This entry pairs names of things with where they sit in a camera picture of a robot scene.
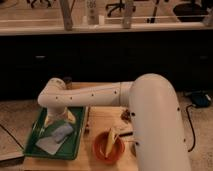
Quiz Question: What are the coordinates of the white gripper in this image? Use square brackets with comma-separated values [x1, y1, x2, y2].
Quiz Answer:
[44, 108, 76, 127]

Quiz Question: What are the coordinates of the blue sponge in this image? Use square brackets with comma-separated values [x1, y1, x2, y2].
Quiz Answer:
[51, 123, 74, 143]

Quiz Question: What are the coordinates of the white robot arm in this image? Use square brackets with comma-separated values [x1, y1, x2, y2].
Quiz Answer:
[38, 73, 191, 171]

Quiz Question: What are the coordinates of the white cloth in tray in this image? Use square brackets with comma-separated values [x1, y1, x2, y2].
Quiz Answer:
[36, 136, 59, 155]

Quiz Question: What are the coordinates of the green plastic tray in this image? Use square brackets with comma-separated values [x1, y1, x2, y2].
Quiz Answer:
[23, 107, 85, 160]

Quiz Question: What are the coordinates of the thin brown stick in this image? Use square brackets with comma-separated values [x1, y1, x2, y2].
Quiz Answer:
[84, 107, 91, 134]

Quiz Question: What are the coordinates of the dark cabinet counter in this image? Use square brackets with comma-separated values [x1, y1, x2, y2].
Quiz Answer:
[0, 27, 213, 100]

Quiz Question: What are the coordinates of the yellow banana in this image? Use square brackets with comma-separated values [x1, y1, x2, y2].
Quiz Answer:
[105, 128, 119, 157]

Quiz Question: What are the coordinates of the orange bowl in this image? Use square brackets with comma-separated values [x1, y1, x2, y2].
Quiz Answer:
[92, 132, 125, 165]

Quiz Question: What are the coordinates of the pile of brown nuts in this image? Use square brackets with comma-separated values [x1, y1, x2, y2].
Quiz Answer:
[120, 109, 131, 123]

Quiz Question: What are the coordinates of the black marker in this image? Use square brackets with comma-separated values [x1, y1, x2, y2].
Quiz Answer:
[119, 131, 133, 137]

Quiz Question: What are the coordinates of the black office chair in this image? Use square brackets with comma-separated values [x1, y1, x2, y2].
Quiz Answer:
[105, 0, 128, 17]

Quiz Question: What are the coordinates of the blue-black device on floor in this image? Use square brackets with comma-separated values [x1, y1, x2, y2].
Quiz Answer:
[190, 92, 211, 108]

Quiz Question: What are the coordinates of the black cable on floor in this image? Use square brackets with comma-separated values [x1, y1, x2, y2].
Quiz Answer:
[185, 103, 198, 153]

